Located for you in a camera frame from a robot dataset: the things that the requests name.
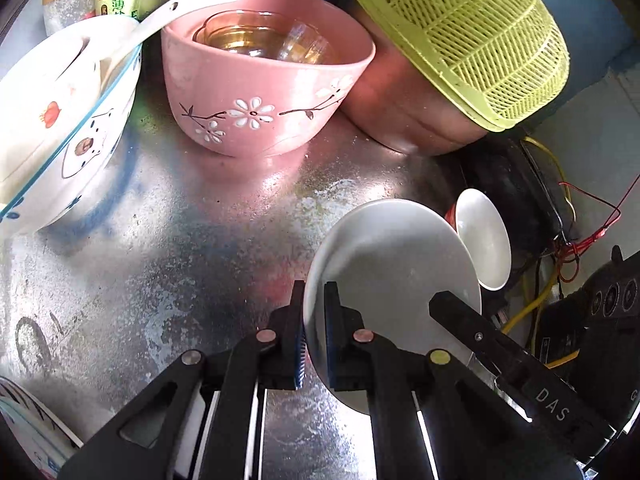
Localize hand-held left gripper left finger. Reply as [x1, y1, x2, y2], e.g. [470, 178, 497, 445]
[59, 280, 307, 480]

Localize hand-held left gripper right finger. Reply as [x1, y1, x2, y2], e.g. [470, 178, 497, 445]
[324, 281, 583, 480]

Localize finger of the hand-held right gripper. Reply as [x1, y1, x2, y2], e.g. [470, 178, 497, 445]
[429, 291, 617, 457]

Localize red bowl white inside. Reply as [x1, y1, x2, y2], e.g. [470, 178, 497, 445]
[302, 199, 483, 416]
[445, 188, 512, 291]

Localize brown clay pot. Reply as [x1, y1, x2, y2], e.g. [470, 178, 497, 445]
[342, 10, 488, 157]

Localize pink flower print bowl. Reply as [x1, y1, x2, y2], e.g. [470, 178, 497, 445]
[161, 0, 377, 157]

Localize white bear print bowl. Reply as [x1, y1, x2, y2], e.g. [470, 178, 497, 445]
[0, 50, 143, 236]

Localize yellow-green plastic basket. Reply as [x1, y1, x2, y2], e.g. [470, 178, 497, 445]
[345, 0, 572, 133]

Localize clear glass cup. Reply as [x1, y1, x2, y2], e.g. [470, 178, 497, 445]
[275, 20, 341, 65]
[192, 10, 301, 58]

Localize white ceramic spoon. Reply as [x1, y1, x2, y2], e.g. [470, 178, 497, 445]
[97, 0, 261, 76]

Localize white bowl red flower print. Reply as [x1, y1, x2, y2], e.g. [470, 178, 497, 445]
[0, 15, 141, 186]

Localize yellow hose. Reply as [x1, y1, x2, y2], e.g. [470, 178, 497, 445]
[500, 137, 581, 368]

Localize red wire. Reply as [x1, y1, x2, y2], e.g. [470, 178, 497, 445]
[550, 177, 640, 283]

